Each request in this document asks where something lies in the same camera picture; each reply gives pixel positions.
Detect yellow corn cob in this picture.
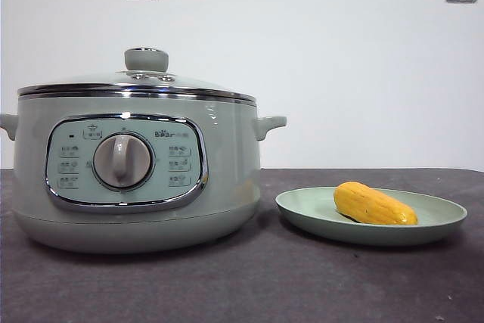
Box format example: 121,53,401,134
333,181,419,227

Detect pale green electric steamer pot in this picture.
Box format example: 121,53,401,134
0,88,288,256

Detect pale green round plate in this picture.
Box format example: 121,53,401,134
275,185,469,247

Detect glass lid with green knob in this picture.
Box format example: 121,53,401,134
17,47,259,107

